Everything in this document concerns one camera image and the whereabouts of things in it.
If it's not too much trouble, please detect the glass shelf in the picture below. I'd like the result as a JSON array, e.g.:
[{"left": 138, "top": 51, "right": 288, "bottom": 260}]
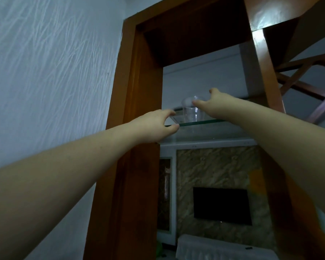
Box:
[{"left": 165, "top": 105, "right": 250, "bottom": 128}]

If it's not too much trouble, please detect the black wall television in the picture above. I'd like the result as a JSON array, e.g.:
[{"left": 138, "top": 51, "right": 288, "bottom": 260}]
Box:
[{"left": 193, "top": 187, "right": 253, "bottom": 226}]

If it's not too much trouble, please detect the brown wooden lattice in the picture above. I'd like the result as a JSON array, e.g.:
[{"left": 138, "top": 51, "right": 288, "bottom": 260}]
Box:
[{"left": 275, "top": 51, "right": 325, "bottom": 125}]

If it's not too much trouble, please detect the person's left hand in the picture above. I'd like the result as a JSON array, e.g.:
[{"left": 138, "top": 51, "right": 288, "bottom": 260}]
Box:
[{"left": 128, "top": 109, "right": 180, "bottom": 144}]

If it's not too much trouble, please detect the brown wooden shelf frame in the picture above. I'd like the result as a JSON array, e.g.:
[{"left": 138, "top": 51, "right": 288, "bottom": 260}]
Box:
[{"left": 83, "top": 0, "right": 325, "bottom": 260}]

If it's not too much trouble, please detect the white sofa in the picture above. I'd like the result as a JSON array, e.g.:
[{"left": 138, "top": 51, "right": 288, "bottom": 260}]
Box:
[{"left": 175, "top": 234, "right": 278, "bottom": 260}]

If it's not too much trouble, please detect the person's right hand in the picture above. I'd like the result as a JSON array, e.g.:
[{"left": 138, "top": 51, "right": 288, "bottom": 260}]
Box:
[{"left": 192, "top": 88, "right": 242, "bottom": 120}]

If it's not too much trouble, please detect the person's left forearm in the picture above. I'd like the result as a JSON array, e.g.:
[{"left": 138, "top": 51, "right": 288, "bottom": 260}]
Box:
[{"left": 0, "top": 123, "right": 136, "bottom": 260}]

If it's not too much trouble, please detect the person's right forearm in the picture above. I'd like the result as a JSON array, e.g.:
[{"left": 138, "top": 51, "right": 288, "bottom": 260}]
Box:
[{"left": 230, "top": 97, "right": 325, "bottom": 223}]

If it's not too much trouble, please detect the clear glass cup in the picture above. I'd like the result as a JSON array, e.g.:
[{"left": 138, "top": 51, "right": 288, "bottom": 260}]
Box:
[{"left": 182, "top": 96, "right": 204, "bottom": 123}]

